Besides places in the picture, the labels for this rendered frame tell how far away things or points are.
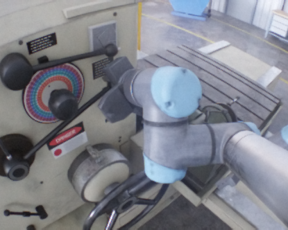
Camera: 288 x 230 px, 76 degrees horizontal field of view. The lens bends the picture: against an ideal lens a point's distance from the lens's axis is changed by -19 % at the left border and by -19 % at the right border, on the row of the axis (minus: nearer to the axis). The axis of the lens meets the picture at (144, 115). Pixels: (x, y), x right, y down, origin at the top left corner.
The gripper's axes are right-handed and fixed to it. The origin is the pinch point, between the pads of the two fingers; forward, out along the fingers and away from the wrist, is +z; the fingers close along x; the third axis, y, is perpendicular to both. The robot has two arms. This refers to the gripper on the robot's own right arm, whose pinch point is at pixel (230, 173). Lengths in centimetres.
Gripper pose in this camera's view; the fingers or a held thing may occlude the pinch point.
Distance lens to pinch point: 81.6
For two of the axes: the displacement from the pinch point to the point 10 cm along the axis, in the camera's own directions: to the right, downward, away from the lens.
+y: 5.9, 7.8, -2.3
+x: 7.1, -3.6, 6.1
